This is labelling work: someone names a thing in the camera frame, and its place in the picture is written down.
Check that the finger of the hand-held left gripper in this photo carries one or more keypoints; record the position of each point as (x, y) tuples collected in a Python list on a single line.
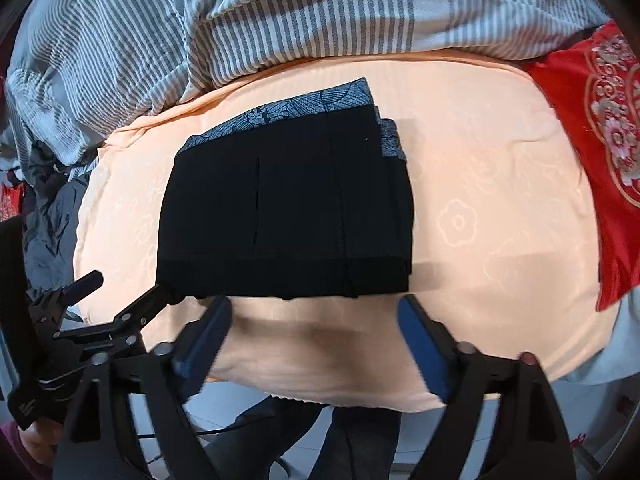
[(142, 310), (82, 285)]

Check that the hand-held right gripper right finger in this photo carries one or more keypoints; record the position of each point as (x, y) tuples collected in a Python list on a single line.
[(422, 350)]

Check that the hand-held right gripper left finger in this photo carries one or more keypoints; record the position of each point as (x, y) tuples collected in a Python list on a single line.
[(207, 345)]

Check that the black pants with patterned waistband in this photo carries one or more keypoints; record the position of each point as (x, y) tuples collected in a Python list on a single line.
[(290, 210)]

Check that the person's left forearm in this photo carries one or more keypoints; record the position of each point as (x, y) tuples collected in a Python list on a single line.
[(10, 447)]

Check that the person's left hand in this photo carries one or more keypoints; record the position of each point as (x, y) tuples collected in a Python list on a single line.
[(40, 445)]

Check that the dark grey jacket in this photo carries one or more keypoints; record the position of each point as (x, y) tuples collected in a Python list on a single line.
[(50, 225)]

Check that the small red cloth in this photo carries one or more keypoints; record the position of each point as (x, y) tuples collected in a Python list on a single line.
[(10, 202)]

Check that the peach bed sheet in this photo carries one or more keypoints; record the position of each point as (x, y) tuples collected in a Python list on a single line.
[(475, 210)]

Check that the light blue cloth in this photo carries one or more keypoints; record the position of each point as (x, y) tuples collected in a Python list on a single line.
[(600, 355)]

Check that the red embroidered pillow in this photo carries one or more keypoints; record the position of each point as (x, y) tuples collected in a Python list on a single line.
[(610, 160)]

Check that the grey striped blanket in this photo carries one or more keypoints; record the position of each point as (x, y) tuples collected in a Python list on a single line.
[(250, 20)]

